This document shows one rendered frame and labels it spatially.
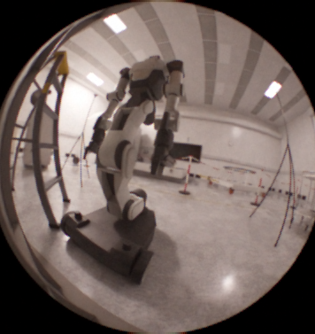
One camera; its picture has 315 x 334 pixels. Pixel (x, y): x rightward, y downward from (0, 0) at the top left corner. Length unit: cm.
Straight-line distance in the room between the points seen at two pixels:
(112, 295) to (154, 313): 20
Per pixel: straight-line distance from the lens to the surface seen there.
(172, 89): 66
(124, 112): 64
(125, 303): 61
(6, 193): 34
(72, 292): 63
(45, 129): 339
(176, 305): 64
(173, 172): 376
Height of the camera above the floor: 60
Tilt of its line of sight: 2 degrees down
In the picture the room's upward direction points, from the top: 10 degrees clockwise
